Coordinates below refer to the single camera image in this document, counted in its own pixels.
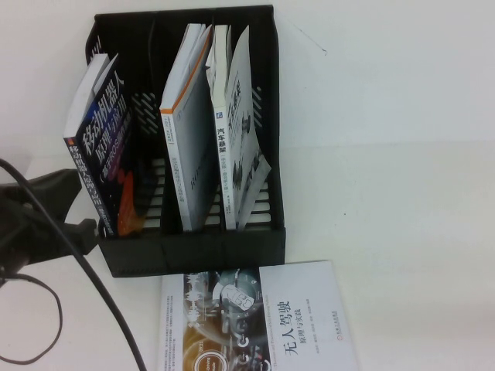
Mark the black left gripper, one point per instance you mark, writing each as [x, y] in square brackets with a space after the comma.
[23, 232]

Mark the white car suspension book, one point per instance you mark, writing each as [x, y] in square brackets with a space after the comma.
[239, 116]

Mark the dark blue mobile robot book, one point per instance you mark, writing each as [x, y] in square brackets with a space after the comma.
[104, 127]

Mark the white orange ROS book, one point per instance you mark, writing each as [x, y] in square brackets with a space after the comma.
[189, 154]

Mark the black three-slot book stand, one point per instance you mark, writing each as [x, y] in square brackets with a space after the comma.
[251, 247]

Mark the white autonomous driving book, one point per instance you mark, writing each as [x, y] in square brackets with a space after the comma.
[290, 309]

